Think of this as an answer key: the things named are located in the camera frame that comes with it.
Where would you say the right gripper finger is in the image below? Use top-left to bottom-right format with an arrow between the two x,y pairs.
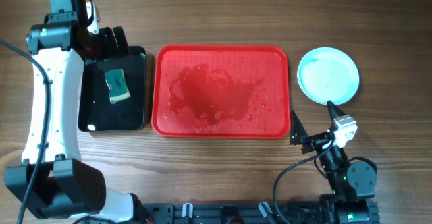
327,100 -> 346,119
290,110 -> 308,145

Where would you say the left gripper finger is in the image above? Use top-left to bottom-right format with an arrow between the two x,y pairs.
113,26 -> 130,57
99,27 -> 118,59

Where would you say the green yellow sponge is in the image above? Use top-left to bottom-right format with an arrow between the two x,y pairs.
104,69 -> 131,104

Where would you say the light blue plate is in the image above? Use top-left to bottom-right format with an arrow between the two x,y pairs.
296,47 -> 360,105

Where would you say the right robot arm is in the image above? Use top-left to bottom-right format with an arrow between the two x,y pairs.
286,101 -> 379,223

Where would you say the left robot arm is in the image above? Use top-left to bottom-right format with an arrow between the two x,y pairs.
5,22 -> 152,223

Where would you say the black rectangular tray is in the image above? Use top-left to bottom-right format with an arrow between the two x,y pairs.
78,47 -> 146,132

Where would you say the red plastic tray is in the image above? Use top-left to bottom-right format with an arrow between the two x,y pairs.
151,45 -> 290,139

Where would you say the right black cable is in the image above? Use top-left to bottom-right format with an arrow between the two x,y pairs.
272,138 -> 337,224

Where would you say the black cable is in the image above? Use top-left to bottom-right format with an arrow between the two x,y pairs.
0,0 -> 53,224
272,138 -> 337,224

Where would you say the left black cable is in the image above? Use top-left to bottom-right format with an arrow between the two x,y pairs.
0,0 -> 53,224

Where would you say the black aluminium base frame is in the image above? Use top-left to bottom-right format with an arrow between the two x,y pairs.
134,202 -> 381,224

